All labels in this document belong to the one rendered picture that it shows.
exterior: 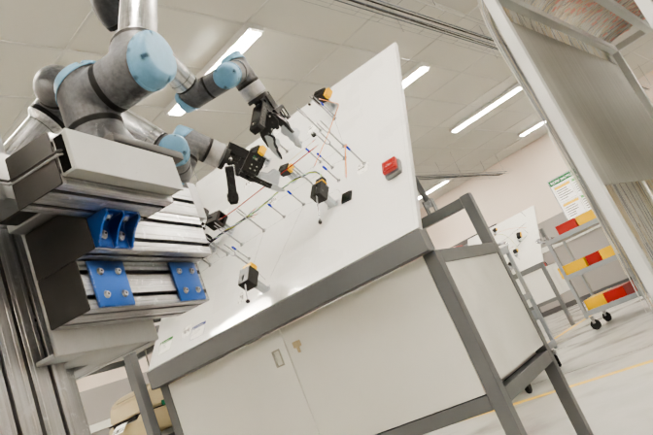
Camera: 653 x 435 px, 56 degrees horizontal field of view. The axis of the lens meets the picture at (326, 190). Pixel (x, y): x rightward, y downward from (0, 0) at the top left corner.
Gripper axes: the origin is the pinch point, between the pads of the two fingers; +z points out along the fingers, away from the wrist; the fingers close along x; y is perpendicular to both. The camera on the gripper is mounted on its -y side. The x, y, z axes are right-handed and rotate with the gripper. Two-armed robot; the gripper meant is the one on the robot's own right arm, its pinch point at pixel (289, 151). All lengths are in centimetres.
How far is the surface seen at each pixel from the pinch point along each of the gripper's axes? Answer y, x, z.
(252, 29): 269, 139, -68
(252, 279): -21.9, 24.1, 26.8
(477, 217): 35, -29, 58
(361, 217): -6.5, -13.1, 28.3
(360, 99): 50, -8, 2
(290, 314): -27, 15, 41
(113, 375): 367, 708, 195
